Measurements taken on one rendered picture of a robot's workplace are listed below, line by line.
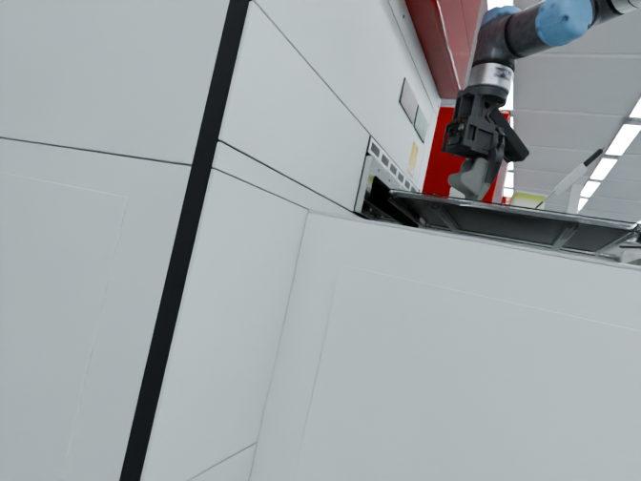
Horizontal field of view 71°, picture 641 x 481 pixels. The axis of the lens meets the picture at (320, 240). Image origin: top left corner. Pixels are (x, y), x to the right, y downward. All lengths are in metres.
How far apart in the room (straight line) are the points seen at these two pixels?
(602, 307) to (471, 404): 0.16
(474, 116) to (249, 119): 0.51
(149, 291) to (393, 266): 0.27
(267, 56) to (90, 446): 0.40
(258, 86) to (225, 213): 0.13
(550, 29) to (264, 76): 0.52
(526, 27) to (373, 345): 0.58
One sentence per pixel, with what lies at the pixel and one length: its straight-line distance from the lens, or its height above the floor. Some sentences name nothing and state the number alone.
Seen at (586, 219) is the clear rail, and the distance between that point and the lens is 0.75.
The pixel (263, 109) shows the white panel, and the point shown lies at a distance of 0.47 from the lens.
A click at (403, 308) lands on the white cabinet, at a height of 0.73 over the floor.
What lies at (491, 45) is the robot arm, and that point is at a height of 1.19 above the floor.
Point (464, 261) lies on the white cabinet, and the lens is 0.52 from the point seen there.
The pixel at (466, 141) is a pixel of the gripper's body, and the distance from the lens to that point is 0.84.
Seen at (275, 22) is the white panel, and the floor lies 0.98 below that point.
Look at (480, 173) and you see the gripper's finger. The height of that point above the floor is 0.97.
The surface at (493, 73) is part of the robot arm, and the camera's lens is 0.90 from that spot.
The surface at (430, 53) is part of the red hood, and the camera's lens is 1.03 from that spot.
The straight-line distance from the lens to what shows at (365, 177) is 0.74.
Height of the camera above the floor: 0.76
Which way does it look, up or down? 2 degrees up
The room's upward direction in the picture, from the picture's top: 12 degrees clockwise
